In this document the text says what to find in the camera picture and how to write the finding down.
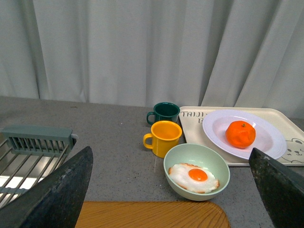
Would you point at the green dish drying rack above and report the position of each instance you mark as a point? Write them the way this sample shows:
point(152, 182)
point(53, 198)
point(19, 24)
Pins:
point(28, 154)

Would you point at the dark green mug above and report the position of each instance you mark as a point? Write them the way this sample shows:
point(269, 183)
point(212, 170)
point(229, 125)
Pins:
point(163, 111)

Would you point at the yellow mug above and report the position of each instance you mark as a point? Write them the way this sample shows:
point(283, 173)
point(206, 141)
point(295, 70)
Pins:
point(164, 136)

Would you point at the fake fried egg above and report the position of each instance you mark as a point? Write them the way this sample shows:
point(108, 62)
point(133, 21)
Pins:
point(193, 178)

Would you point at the wooden cutting board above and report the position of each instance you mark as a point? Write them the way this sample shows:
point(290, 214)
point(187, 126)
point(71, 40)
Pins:
point(178, 214)

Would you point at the cream bear tray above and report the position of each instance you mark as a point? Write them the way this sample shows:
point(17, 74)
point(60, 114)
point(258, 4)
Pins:
point(191, 119)

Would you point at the orange mandarin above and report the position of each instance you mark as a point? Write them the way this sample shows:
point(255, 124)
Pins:
point(240, 134)

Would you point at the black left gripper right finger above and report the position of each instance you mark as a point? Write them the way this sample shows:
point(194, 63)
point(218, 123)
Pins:
point(280, 188)

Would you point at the white curtain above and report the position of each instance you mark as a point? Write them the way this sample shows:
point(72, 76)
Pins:
point(226, 53)

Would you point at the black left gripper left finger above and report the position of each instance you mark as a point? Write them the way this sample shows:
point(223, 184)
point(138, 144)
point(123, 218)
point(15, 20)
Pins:
point(54, 202)

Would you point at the light green bowl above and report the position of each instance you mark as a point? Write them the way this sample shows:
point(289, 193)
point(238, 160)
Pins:
point(200, 156)

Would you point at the white round plate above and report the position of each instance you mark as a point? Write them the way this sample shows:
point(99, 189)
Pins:
point(268, 138)

